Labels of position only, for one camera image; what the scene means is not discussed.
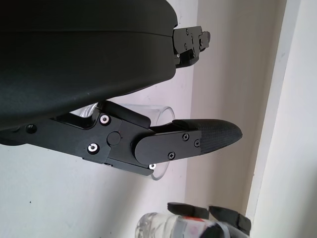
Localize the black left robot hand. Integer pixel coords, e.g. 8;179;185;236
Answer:
0;0;244;178

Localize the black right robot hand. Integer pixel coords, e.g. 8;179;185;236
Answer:
167;202;252;238

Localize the clear water bottle white cap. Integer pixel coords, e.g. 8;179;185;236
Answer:
134;212;231;238

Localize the clear plastic cup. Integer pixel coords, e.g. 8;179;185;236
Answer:
69;103;177;180

